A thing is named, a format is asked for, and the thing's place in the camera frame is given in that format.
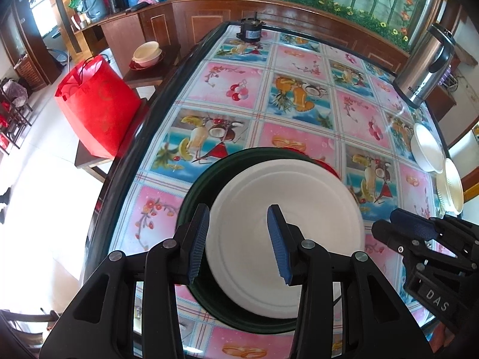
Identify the red glass plate gold rim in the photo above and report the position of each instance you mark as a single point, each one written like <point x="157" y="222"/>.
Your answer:
<point x="331" y="168"/>

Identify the dark wooden chair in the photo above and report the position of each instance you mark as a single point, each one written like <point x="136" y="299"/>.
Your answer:
<point x="11" y="119"/>

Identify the dark wooden stool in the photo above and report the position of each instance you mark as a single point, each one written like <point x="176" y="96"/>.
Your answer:
<point x="164" y="74"/>
<point x="89" y="164"/>

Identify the small black motor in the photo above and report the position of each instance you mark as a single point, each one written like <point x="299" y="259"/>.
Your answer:
<point x="250" y="31"/>

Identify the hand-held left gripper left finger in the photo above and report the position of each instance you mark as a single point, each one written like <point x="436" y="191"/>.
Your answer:
<point x="198" y="243"/>

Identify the white paper bowl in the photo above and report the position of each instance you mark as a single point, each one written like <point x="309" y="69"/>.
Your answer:
<point x="424" y="149"/>

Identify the dark green plate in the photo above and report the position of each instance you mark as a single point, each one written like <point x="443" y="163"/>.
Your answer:
<point x="239" y="323"/>

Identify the stainless steel kettle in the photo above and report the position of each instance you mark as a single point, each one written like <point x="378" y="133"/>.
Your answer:
<point x="423" y="78"/>

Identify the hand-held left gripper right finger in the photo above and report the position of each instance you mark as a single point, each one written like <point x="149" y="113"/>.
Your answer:
<point x="278" y="246"/>

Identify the wooden sideboard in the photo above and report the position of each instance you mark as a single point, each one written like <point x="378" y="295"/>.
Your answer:
<point x="194" y="22"/>

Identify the printed fruit tablecloth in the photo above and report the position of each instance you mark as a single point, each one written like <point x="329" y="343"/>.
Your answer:
<point x="299" y="97"/>

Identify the red saucer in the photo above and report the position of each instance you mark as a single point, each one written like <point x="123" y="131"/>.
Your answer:
<point x="138" y="66"/>

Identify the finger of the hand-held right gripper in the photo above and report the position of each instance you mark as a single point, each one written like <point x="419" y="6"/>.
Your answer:
<point x="411" y="222"/>
<point x="391" y="233"/>

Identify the red paper bag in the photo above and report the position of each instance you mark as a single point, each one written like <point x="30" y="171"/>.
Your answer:
<point x="97" y="112"/>

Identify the green plastic bag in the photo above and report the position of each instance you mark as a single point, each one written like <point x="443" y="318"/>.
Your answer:
<point x="78" y="4"/>

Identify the blue-grey kettle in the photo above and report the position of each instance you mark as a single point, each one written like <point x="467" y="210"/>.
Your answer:
<point x="94" y="3"/>

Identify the cream ribbed plate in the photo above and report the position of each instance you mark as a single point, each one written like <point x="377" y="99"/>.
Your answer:
<point x="449" y="187"/>

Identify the cream bowl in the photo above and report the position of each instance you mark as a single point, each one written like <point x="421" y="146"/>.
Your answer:
<point x="147" y="52"/>

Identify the white paper plate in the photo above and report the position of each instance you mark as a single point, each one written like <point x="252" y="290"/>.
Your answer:
<point x="243" y="202"/>

